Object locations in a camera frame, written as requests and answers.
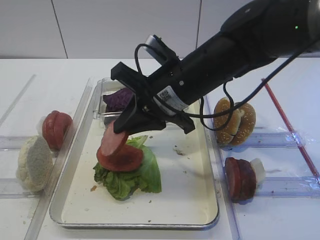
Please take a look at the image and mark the white bread slices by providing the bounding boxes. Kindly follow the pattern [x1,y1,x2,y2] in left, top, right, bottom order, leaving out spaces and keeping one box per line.
[16,135,53,192]

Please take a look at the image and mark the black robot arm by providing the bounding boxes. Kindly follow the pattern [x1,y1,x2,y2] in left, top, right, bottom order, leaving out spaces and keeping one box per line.
[111,0,320,134]

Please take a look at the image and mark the sesame bun half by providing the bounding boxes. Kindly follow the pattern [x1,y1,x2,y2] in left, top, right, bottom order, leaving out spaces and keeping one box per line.
[212,97,242,145]
[230,103,256,146]

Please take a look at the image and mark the white metal tray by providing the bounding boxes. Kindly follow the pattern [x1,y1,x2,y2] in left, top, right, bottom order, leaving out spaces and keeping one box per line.
[49,90,219,230]

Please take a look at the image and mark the green lettuce leaf on tray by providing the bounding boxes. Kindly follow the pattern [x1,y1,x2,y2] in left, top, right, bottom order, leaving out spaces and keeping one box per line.
[93,135,162,201]

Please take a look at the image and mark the tomato slice on lettuce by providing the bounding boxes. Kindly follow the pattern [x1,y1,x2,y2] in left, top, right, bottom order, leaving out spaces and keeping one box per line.
[96,144,144,172]

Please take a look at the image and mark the sesame bun left half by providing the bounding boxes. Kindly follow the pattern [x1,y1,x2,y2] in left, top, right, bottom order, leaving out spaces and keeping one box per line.
[212,97,242,145]

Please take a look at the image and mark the clear plastic box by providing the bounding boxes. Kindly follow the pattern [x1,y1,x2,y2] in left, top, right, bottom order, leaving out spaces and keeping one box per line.
[93,78,125,129]

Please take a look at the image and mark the clear holder upper left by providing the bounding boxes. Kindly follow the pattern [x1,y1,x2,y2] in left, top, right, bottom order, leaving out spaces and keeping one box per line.
[0,134,55,152]

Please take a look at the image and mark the pink meat patty slice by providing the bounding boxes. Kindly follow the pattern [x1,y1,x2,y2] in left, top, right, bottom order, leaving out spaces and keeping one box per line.
[100,120,129,157]

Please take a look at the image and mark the clear rail left of tray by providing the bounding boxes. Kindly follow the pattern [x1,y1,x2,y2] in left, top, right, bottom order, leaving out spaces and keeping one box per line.
[24,78,94,240]

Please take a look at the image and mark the clear holder upper right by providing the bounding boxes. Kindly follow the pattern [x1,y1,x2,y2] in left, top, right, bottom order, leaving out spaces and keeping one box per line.
[219,131,306,148]

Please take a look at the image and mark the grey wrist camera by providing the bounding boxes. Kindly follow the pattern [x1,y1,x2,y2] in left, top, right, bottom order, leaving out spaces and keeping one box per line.
[143,34,179,66]

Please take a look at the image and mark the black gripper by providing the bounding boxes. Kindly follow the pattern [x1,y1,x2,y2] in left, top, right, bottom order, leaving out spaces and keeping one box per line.
[111,62,195,135]

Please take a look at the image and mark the sesame bun right half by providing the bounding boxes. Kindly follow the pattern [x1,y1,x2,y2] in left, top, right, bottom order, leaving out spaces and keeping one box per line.
[230,103,256,146]

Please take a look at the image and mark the white cheese piece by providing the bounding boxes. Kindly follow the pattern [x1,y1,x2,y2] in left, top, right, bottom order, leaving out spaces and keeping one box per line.
[250,158,266,185]

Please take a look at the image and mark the purple cabbage leaf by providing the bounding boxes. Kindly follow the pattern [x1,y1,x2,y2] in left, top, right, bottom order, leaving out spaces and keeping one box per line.
[103,87,134,113]

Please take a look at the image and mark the sliced tomato stack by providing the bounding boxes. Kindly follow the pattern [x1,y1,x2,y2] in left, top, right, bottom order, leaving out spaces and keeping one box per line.
[42,110,73,150]

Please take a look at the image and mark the clear holder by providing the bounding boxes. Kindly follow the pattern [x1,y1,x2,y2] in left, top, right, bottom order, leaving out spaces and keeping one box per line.
[0,178,51,200]
[219,131,306,148]
[0,134,55,152]
[255,176,320,198]

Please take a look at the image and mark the clear rail right of tray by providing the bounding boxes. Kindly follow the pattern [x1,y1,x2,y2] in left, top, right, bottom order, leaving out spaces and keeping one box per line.
[200,96,242,240]

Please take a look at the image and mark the dark red meat slices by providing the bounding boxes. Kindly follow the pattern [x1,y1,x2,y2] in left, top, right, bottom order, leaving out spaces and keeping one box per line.
[224,157,257,203]

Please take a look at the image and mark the clear holder lower right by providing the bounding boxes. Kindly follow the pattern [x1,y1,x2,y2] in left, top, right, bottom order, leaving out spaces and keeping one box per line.
[255,176,320,198]

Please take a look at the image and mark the clear holder lower left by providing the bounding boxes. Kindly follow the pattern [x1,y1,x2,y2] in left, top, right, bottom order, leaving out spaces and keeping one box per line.
[0,178,51,200]

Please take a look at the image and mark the clear rail of tray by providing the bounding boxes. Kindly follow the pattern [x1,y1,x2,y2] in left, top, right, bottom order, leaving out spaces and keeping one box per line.
[200,96,242,240]
[24,78,94,240]

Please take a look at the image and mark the red plastic strip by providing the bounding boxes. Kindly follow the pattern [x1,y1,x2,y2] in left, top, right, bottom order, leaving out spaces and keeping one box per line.
[264,83,320,183]

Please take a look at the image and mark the clear far left strip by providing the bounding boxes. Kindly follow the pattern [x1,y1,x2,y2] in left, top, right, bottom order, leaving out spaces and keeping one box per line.
[0,74,37,126]

